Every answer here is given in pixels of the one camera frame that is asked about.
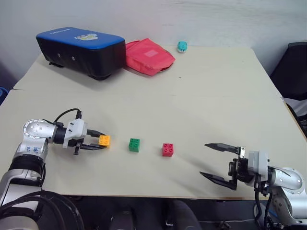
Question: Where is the blue container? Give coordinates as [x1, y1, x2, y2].
[0, 86, 10, 106]

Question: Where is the green toy brick cube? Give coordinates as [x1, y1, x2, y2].
[128, 138, 142, 153]

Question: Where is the thick black cable loop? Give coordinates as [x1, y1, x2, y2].
[0, 190, 85, 230]

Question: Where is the black chair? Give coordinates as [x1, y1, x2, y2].
[269, 42, 307, 102]

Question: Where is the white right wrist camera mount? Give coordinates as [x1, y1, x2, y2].
[248, 150, 271, 183]

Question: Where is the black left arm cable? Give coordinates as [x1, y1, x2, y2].
[53, 108, 83, 127]

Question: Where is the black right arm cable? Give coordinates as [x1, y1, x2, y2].
[253, 177, 275, 230]

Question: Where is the red toy brick cube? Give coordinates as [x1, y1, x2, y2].
[162, 143, 175, 158]

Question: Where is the beige paper table cover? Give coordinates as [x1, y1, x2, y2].
[0, 45, 307, 201]

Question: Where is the small teal toy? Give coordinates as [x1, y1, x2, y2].
[177, 40, 189, 54]

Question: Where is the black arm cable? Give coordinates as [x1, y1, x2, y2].
[253, 177, 275, 230]
[53, 108, 83, 127]

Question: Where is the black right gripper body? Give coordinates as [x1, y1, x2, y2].
[227, 146, 256, 187]

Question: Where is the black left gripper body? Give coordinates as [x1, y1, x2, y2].
[71, 129, 90, 156]

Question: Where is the blue and black padded case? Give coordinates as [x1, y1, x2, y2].
[35, 26, 127, 81]

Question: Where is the red fabric pouch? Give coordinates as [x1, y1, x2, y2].
[124, 38, 177, 77]

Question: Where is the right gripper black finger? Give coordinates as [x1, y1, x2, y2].
[204, 142, 241, 155]
[199, 171, 238, 191]

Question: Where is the yellow toy brick cube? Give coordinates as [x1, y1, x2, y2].
[98, 135, 112, 149]

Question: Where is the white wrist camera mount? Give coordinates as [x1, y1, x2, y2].
[62, 119, 88, 148]
[248, 150, 271, 183]

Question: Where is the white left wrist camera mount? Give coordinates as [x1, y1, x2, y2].
[62, 119, 88, 148]

